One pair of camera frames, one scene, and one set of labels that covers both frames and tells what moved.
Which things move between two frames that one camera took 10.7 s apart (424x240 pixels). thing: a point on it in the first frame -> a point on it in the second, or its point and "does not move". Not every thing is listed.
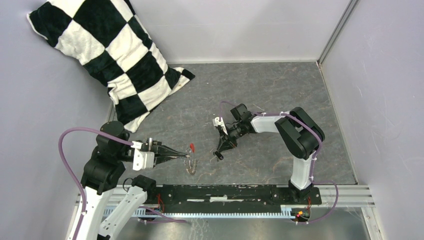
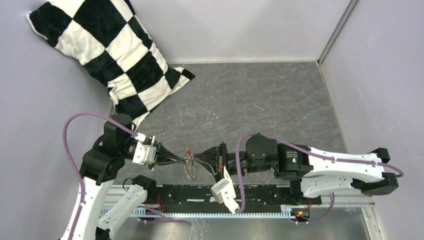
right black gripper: x=226 y=142 -> x=212 y=155
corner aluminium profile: x=352 y=4 does not move
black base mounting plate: x=159 y=196 does not move
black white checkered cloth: x=106 y=39 does not move
